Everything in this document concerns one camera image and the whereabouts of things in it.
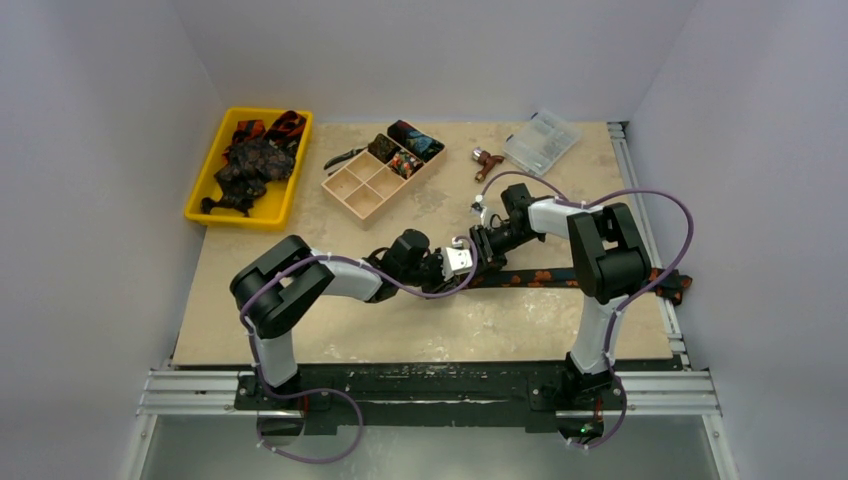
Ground dark orange floral tie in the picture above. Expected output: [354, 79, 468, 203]
[489, 267, 693, 306]

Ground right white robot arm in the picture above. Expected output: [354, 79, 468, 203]
[469, 184, 651, 407]

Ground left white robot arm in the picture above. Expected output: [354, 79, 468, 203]
[229, 229, 475, 409]

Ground brown metal pipe fitting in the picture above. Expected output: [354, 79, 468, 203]
[471, 147, 505, 183]

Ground wooden compartment box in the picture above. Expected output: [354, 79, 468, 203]
[322, 126, 446, 220]

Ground rolled colourful floral tie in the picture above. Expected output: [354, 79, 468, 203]
[387, 150, 425, 180]

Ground rolled blue floral tie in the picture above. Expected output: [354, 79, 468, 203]
[387, 120, 445, 163]

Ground clear plastic organizer box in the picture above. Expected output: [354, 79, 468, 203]
[503, 109, 582, 177]

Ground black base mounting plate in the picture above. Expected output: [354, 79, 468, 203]
[234, 360, 623, 440]

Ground rolled olive patterned tie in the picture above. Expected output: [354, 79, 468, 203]
[367, 133, 401, 164]

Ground black pliers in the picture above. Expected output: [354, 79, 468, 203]
[323, 147, 366, 176]

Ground yellow plastic bin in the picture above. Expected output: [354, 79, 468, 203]
[184, 107, 313, 231]

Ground red black striped tie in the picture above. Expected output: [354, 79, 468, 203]
[223, 110, 308, 162]

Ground dark patterned tie pile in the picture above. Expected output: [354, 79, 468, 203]
[200, 139, 296, 218]

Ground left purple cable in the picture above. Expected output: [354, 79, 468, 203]
[238, 235, 480, 465]

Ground purple cable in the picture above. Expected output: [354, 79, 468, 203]
[473, 170, 696, 452]
[238, 235, 480, 465]

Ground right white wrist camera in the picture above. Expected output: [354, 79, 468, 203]
[470, 194, 498, 229]

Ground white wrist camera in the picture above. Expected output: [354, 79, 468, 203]
[441, 247, 474, 280]
[470, 194, 498, 229]

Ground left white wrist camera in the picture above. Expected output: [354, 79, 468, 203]
[441, 247, 474, 280]

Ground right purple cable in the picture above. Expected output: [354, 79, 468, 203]
[473, 170, 696, 452]

